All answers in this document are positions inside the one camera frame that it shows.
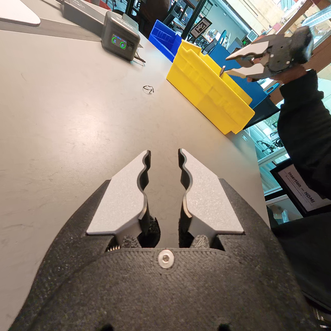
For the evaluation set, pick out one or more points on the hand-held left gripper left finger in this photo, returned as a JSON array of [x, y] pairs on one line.
[[121, 204]]

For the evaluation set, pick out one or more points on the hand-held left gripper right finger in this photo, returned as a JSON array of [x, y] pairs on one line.
[[212, 206]]

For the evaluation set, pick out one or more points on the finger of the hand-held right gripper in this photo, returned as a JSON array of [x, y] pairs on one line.
[[252, 72], [250, 49]]

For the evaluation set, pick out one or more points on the large yellow plastic bin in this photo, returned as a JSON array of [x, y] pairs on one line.
[[206, 90]]

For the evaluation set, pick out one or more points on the person's right forearm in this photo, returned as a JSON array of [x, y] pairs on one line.
[[305, 124]]

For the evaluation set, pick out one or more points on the person's right hand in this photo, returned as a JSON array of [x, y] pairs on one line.
[[284, 76]]

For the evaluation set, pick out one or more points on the blue plastic bin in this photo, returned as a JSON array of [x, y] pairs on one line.
[[163, 38], [253, 90]]

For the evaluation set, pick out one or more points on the printed marker tag sign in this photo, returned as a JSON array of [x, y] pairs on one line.
[[201, 27]]

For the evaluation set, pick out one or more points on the black metal pole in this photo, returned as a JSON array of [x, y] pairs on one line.
[[192, 18]]

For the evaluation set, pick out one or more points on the monitor screen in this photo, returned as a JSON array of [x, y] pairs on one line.
[[300, 188]]

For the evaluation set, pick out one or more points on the grey power station with display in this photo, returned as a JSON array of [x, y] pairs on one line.
[[119, 33]]

